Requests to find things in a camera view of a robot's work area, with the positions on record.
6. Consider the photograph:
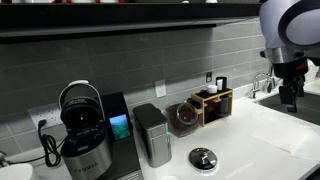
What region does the white double power outlet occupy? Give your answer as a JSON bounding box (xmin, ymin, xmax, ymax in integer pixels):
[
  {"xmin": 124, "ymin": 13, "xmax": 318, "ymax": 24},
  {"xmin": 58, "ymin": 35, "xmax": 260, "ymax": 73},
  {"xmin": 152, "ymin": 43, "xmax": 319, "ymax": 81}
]
[{"xmin": 27, "ymin": 102, "xmax": 65, "ymax": 130}]

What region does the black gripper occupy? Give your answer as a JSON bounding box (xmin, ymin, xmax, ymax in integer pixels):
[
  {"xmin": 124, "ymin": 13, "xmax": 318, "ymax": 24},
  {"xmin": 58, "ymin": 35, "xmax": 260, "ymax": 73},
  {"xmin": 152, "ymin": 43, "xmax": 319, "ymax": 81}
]
[{"xmin": 273, "ymin": 59, "xmax": 310, "ymax": 114}]

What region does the black wall shelf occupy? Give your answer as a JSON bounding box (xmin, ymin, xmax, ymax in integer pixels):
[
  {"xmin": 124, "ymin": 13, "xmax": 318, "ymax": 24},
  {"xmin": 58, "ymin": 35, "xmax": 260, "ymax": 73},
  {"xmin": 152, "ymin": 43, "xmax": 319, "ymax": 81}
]
[{"xmin": 0, "ymin": 0, "xmax": 272, "ymax": 45}]

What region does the black power cord with plug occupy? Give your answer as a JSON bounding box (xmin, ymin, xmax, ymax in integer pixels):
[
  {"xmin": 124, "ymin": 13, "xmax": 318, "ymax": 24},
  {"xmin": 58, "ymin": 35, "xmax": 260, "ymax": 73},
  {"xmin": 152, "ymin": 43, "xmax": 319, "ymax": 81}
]
[{"xmin": 0, "ymin": 119, "xmax": 68, "ymax": 169}]

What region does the black silver Keurig coffee machine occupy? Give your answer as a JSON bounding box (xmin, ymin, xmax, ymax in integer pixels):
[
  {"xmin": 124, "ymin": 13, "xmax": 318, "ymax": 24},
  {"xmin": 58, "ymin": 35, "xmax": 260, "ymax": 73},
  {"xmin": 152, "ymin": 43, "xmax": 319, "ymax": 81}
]
[{"xmin": 58, "ymin": 79, "xmax": 145, "ymax": 180}]

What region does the black cylinder cup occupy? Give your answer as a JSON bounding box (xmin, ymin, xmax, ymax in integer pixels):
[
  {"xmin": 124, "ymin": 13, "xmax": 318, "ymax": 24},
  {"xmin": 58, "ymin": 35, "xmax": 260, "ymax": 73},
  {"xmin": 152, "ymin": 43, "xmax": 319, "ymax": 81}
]
[{"xmin": 215, "ymin": 76, "xmax": 229, "ymax": 92}]

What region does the small chrome tap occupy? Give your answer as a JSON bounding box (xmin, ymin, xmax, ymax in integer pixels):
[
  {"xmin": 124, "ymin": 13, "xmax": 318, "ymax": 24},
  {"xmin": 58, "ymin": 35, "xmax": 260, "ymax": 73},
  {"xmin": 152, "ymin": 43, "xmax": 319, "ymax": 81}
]
[{"xmin": 250, "ymin": 72, "xmax": 272, "ymax": 100}]

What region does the wooden coffee tool rack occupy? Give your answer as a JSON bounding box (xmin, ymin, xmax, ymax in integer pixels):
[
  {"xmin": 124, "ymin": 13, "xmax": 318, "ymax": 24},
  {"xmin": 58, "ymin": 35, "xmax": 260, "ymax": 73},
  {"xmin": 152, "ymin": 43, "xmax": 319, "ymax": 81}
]
[{"xmin": 190, "ymin": 87, "xmax": 234, "ymax": 128}]

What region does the white paper towel sheet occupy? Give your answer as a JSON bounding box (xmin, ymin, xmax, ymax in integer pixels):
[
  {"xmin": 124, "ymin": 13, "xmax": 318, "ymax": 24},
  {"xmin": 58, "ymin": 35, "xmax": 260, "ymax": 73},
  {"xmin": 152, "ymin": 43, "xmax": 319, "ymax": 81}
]
[{"xmin": 249, "ymin": 112, "xmax": 320, "ymax": 163}]

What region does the white single wall outlet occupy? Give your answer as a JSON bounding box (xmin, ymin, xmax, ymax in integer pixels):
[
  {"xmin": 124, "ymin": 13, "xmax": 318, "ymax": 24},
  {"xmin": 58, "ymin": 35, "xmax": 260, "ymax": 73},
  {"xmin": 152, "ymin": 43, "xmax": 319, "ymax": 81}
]
[{"xmin": 154, "ymin": 79, "xmax": 168, "ymax": 99}]

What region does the dark kitchen sink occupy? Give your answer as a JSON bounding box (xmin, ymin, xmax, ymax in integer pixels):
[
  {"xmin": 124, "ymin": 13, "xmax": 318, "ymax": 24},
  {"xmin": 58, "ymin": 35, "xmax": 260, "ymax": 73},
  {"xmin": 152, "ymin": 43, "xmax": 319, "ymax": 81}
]
[{"xmin": 256, "ymin": 91, "xmax": 320, "ymax": 127}]

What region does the stainless steel box canister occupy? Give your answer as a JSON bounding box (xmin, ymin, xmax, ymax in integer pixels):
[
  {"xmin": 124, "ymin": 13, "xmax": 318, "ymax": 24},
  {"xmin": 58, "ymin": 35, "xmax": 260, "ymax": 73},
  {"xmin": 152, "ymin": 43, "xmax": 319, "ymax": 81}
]
[{"xmin": 132, "ymin": 102, "xmax": 173, "ymax": 169}]

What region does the glass jar of coffee beans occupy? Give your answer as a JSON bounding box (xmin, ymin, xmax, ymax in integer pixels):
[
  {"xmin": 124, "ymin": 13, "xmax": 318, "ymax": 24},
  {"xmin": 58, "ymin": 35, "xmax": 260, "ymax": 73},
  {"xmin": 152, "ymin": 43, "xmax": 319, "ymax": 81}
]
[{"xmin": 165, "ymin": 101, "xmax": 201, "ymax": 139}]

